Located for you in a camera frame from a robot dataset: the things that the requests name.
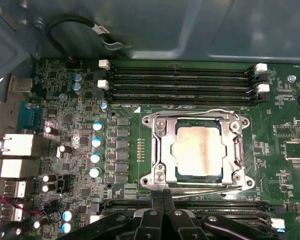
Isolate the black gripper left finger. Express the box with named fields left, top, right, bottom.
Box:
left=84, top=191, right=164, bottom=240

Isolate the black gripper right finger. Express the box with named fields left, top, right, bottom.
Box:
left=162, top=189, right=276, bottom=240

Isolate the metal locking lever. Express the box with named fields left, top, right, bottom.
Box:
left=146, top=108, right=237, bottom=121
left=168, top=186, right=245, bottom=201

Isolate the metal socket cover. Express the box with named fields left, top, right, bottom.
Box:
left=152, top=113, right=245, bottom=192

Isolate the silver CPU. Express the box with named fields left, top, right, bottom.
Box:
left=174, top=118, right=225, bottom=182

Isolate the CPU socket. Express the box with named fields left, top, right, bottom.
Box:
left=141, top=108, right=252, bottom=195

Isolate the RAM slot with white clips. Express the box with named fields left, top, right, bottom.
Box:
left=97, top=79, right=270, bottom=93
left=98, top=59, right=268, bottom=74
left=89, top=211, right=287, bottom=230

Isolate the green motherboard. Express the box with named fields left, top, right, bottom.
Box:
left=4, top=58, right=300, bottom=240

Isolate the black PC case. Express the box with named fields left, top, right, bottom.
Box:
left=0, top=0, right=300, bottom=240

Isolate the red and black wire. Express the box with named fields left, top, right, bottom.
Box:
left=0, top=189, right=45, bottom=216

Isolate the black cable with white label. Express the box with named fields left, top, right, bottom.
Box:
left=47, top=15, right=110, bottom=60

